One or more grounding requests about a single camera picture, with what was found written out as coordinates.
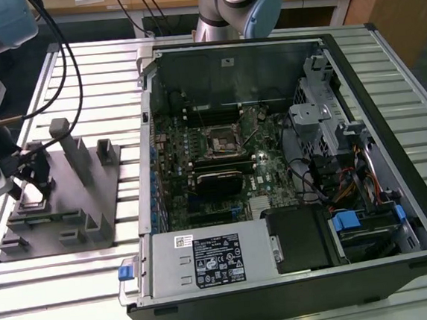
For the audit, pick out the black RAM slot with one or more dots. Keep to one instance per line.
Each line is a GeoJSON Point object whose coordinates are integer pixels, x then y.
{"type": "Point", "coordinates": [213, 116]}
{"type": "Point", "coordinates": [213, 112]}
{"type": "Point", "coordinates": [212, 108]}

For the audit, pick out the grey parts rack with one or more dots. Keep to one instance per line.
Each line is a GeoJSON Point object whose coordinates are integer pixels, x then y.
{"type": "Point", "coordinates": [72, 210]}

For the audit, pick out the silver power supply unit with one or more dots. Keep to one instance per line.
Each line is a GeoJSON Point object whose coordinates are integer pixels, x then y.
{"type": "Point", "coordinates": [163, 265]}

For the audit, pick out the silver drive cage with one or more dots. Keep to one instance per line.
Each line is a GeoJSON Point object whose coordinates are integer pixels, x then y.
{"type": "Point", "coordinates": [307, 118]}

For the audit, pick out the CPU socket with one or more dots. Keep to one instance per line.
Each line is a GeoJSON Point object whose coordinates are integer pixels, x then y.
{"type": "Point", "coordinates": [221, 140]}

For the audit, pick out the wooden desk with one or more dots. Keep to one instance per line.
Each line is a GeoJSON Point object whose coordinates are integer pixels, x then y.
{"type": "Point", "coordinates": [91, 6]}

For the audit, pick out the black graphics card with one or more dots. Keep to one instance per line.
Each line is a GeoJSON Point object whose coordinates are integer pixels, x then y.
{"type": "Point", "coordinates": [219, 185]}

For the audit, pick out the wooden cabinet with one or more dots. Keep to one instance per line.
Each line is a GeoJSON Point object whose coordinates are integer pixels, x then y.
{"type": "Point", "coordinates": [402, 8]}

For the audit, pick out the black expansion slot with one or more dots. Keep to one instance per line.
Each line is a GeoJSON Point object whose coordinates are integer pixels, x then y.
{"type": "Point", "coordinates": [207, 219]}

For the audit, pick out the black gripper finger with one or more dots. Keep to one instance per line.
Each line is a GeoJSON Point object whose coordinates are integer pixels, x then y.
{"type": "Point", "coordinates": [17, 188]}
{"type": "Point", "coordinates": [41, 171]}

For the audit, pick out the coin cell battery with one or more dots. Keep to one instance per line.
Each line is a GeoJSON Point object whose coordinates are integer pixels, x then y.
{"type": "Point", "coordinates": [262, 114]}

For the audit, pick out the green motherboard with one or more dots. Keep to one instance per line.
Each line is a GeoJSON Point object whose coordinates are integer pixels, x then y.
{"type": "Point", "coordinates": [273, 162]}

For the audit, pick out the black PC case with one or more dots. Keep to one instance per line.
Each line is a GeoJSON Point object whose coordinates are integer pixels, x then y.
{"type": "Point", "coordinates": [249, 314]}

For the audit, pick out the hard disk in blue carrier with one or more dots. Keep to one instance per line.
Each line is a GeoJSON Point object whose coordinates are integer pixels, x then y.
{"type": "Point", "coordinates": [344, 221]}

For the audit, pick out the silver chipset heat sink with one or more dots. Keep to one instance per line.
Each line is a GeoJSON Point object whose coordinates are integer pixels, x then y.
{"type": "Point", "coordinates": [259, 205]}

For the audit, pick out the blue case latch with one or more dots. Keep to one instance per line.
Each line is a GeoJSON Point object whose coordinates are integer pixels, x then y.
{"type": "Point", "coordinates": [126, 272]}

